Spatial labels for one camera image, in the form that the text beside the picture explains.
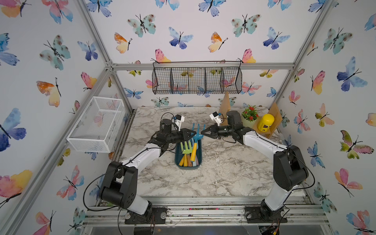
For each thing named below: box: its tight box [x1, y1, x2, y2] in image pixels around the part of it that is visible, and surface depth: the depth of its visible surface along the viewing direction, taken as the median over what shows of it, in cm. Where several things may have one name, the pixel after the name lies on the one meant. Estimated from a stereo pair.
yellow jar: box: [257, 113, 275, 133], surface depth 94 cm
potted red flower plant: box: [241, 104, 260, 129], surface depth 93 cm
